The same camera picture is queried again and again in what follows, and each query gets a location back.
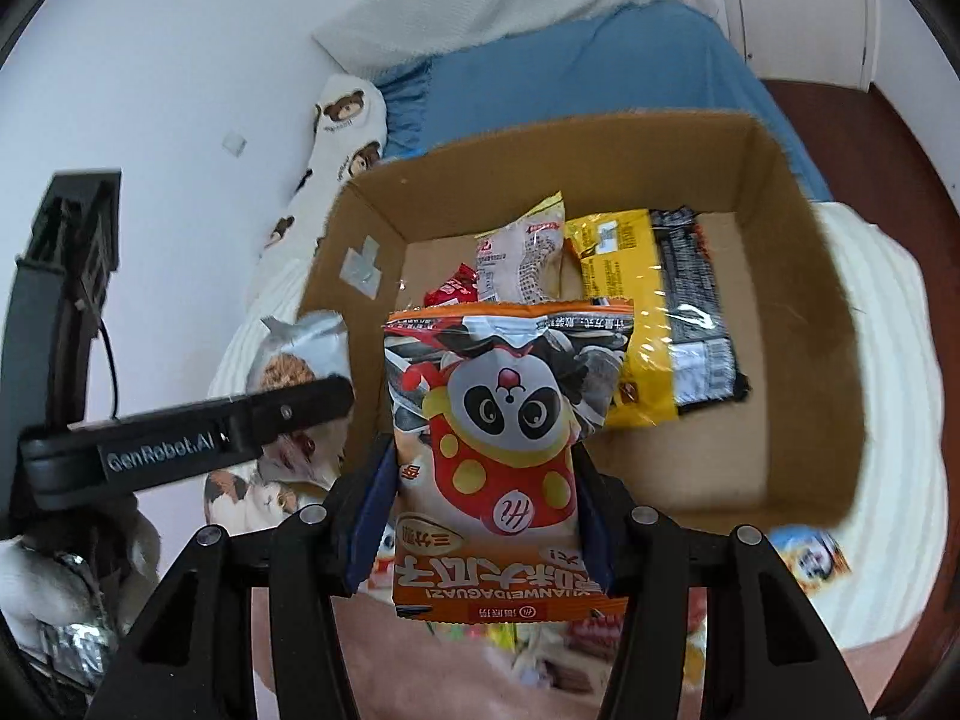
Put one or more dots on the yellow black noodle packet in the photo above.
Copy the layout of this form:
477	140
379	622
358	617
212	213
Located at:
652	360

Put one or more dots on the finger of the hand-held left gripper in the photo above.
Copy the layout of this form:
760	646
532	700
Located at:
300	409

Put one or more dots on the panda print snack packet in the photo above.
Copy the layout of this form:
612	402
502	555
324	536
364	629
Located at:
510	420

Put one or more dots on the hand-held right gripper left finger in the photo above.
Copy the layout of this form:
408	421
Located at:
371	521

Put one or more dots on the cat print cloth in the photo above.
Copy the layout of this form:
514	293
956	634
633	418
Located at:
240	491

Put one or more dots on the blue blanket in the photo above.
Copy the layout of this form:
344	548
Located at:
562	75

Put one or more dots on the grey cookie packet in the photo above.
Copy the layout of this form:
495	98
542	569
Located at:
300	352

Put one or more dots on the clear bread packet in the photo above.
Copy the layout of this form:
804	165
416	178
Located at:
517	262

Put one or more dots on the blue orange snack packet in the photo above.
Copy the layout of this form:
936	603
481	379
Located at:
814	562

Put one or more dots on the silver foil packet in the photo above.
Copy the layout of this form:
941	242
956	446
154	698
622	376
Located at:
79	637

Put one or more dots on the bear print pillow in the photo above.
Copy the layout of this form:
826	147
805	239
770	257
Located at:
341	135

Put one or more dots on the printed cardboard box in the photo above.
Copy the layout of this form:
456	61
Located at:
787	277

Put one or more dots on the pile of snack packets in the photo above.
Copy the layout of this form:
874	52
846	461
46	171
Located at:
577	634

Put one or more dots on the white door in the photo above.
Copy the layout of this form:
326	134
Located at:
795	7

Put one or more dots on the white fluffy cloth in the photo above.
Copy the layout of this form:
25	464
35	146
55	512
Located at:
45	577

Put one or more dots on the white wall socket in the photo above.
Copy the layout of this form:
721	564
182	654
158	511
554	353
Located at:
235	144

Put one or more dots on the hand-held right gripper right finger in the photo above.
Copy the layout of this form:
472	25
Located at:
594	517

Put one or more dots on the small red snack packet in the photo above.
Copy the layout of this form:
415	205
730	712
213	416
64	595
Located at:
454	289

